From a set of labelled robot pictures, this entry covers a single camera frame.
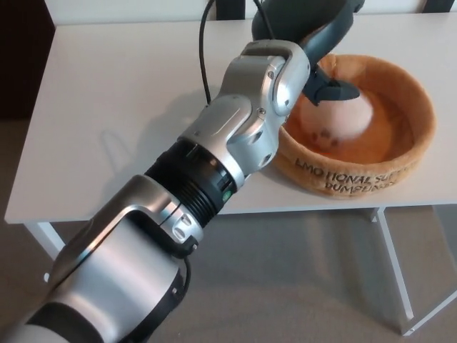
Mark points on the dark brown furniture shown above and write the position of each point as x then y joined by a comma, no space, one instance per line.
21,53

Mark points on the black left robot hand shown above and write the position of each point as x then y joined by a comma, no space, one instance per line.
296,18

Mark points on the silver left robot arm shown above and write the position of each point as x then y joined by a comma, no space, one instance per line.
232,132

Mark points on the orange round plush basket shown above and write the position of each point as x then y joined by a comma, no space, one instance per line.
403,107

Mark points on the white hook under table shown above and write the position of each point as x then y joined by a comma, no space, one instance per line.
46,277

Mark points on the white table leg frame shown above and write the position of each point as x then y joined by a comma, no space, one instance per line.
44,237
394,264

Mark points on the black chair back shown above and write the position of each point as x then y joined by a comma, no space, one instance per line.
230,9

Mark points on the beige plush dumpling toy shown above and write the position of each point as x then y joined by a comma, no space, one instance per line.
346,121

